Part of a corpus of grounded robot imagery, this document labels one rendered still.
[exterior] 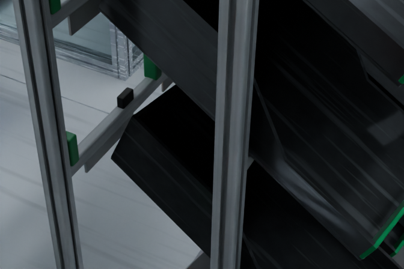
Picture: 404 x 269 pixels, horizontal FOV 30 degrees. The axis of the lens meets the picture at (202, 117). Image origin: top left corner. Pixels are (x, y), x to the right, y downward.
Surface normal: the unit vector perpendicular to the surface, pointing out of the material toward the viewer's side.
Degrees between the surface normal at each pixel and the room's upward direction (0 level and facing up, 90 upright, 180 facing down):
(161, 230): 0
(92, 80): 0
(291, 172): 90
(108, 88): 0
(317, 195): 90
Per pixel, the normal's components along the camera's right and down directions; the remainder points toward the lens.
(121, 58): -0.47, 0.55
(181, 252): 0.01, -0.77
